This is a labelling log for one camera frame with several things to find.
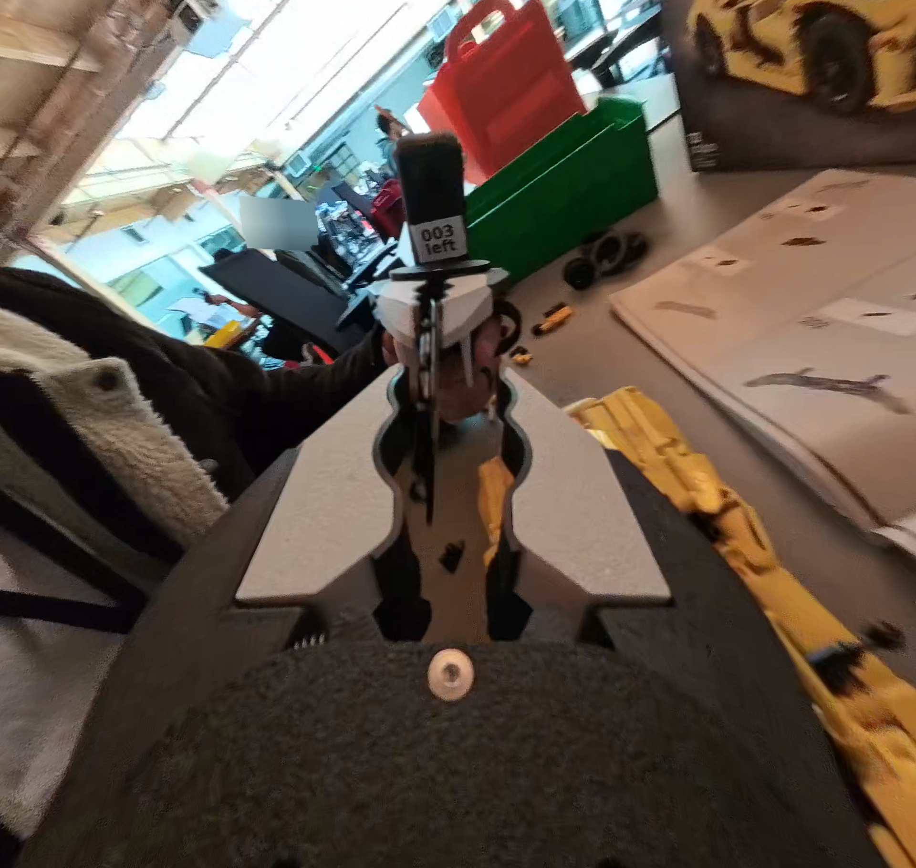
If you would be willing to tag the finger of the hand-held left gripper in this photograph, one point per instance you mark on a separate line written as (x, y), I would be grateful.
(401, 317)
(465, 313)

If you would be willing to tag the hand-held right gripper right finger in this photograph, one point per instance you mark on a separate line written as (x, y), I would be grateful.
(587, 517)

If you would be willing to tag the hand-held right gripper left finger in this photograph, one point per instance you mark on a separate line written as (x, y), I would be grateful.
(315, 517)

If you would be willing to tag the yellow brick car model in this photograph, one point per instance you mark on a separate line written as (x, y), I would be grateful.
(715, 510)

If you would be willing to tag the grey desk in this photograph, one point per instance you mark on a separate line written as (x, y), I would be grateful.
(687, 203)

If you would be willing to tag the person's left hand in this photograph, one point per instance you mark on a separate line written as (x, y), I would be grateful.
(458, 389)

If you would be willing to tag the dark red tote bag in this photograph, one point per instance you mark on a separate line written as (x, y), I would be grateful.
(390, 210)

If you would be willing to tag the pile of small black yellow pieces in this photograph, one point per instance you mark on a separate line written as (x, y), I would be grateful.
(551, 318)

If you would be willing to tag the black angled screen back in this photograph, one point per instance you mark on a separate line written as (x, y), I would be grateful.
(286, 296)

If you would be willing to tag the red plastic bin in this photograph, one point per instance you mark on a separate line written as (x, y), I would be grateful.
(515, 88)

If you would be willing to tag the small black connector piece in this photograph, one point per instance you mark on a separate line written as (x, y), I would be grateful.
(451, 557)

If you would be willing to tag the green plastic bin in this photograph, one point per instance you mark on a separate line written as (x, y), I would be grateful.
(572, 195)

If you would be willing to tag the yellow plastic bin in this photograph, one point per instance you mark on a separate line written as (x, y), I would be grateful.
(225, 333)

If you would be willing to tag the open instruction booklet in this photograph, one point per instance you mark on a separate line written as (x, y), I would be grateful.
(787, 338)

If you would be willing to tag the grey ceiling device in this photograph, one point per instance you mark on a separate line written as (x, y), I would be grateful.
(207, 17)

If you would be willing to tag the car set box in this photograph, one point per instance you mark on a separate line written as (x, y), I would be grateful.
(751, 131)

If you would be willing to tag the white shirt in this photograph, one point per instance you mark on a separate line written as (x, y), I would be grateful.
(43, 703)

